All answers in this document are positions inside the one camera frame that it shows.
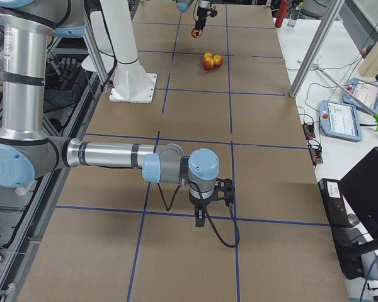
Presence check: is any small circuit board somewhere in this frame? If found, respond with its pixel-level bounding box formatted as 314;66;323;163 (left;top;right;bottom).
308;145;323;166
302;123;316;140

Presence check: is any front red apple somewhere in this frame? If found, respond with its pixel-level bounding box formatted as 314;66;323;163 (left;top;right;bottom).
202;57;214;70

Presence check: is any black box device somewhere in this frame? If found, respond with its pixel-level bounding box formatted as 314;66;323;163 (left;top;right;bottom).
318;178;362;231

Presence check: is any teach pendant tablet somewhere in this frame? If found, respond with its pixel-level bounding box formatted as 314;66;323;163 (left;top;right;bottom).
319;100;362;142
345;77;378;114

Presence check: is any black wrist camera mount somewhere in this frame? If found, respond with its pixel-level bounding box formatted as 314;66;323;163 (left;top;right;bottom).
214;178;235;204

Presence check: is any lone red yellow apple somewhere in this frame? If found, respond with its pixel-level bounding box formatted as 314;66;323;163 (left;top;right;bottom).
191;28;202;38

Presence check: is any back red yellow apple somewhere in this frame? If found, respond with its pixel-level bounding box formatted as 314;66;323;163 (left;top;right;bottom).
203;52;214;60

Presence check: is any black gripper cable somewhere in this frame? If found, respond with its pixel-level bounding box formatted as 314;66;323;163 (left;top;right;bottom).
157;182;241;248

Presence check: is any lower small circuit board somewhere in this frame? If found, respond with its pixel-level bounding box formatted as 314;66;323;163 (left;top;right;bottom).
308;145;323;166

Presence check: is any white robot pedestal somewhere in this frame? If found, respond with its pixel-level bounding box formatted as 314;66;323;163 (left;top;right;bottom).
81;0;158;104

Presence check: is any black computer monitor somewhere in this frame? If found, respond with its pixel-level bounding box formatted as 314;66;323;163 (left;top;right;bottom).
339;147;378;238

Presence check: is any upper small circuit board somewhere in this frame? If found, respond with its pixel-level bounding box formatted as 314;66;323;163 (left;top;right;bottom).
302;123;316;140

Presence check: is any wooden board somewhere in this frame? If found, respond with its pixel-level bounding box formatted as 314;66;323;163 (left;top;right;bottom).
358;41;378;77

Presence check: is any right red yellow apple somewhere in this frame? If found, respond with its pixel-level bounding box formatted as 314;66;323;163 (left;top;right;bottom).
212;54;224;67

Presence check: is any near teach pendant tablet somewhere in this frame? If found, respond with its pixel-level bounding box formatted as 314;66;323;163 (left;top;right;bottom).
319;100;362;142

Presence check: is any far teach pendant tablet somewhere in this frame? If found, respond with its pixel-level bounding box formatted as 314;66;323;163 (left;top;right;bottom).
345;77;378;114

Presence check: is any green handled reach grabber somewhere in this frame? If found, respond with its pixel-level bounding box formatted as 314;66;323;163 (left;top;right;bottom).
314;65;378;131

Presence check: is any clear water bottle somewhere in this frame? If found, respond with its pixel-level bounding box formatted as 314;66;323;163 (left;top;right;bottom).
287;1;303;28

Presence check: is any aluminium frame post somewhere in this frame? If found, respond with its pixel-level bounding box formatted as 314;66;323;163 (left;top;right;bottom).
289;0;345;98

